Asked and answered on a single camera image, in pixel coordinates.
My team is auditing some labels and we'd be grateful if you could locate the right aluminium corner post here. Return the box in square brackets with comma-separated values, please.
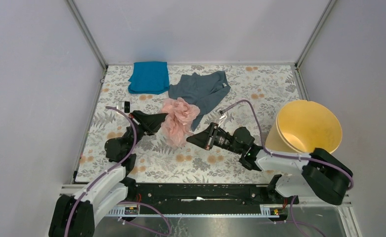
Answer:
[295, 0, 337, 68]

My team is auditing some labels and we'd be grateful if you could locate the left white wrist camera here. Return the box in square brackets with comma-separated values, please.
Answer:
[117, 101, 130, 114]

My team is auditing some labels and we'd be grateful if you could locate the yellow round trash bin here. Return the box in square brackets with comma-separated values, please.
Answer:
[265, 100, 343, 153]

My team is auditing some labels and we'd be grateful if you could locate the aluminium corner post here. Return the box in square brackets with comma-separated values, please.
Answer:
[65, 0, 108, 71]
[295, 0, 337, 68]

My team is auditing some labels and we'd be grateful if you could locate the grey crumpled shirt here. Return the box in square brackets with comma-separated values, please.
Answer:
[168, 71, 231, 131]

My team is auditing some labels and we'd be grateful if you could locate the floral patterned table mat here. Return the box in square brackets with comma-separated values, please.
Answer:
[74, 65, 300, 184]

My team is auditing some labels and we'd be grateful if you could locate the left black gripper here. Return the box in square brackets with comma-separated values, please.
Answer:
[122, 110, 169, 154]

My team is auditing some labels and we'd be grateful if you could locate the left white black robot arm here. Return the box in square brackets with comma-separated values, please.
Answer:
[48, 108, 167, 237]

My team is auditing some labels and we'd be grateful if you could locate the left aluminium corner post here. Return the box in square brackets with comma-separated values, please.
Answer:
[65, 0, 108, 71]

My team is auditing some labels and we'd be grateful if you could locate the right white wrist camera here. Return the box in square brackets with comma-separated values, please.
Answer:
[218, 109, 228, 126]

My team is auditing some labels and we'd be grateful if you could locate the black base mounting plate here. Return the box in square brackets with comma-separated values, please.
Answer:
[116, 183, 299, 215]

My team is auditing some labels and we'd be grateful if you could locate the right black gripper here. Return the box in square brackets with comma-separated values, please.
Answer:
[186, 122, 243, 155]

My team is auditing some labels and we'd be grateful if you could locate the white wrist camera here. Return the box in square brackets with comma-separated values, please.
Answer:
[117, 101, 130, 114]
[218, 109, 228, 126]

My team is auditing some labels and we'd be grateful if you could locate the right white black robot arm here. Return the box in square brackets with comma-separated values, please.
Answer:
[186, 123, 354, 205]

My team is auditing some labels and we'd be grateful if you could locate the perforated metal cable rail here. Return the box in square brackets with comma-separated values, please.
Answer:
[105, 203, 280, 219]

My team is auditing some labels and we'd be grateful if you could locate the pink plastic trash bag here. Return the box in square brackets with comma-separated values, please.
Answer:
[161, 97, 200, 148]

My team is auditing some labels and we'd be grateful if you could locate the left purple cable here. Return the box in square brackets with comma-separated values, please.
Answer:
[63, 106, 138, 237]

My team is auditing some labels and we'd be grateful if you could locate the folded blue cloth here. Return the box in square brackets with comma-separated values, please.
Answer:
[128, 61, 170, 95]

